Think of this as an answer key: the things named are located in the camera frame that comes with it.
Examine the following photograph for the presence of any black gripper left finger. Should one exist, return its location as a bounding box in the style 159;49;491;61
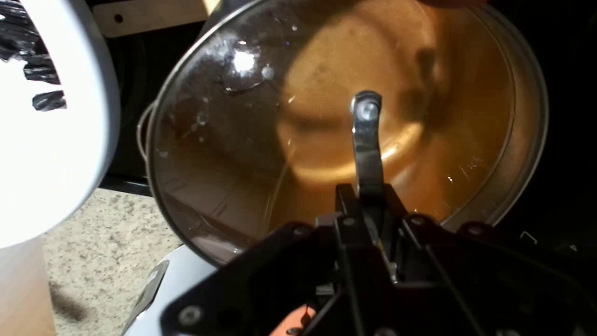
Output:
159;180;377;336

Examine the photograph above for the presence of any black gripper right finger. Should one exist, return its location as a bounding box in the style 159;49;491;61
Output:
375;182;597;336

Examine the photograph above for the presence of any glass pot lid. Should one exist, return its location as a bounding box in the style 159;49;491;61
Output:
144;0;523;270

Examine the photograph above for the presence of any grey metal utensil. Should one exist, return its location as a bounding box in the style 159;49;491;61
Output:
122;257;172;336

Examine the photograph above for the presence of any light wooden cabinet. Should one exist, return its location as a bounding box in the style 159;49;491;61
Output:
92;0;220;40

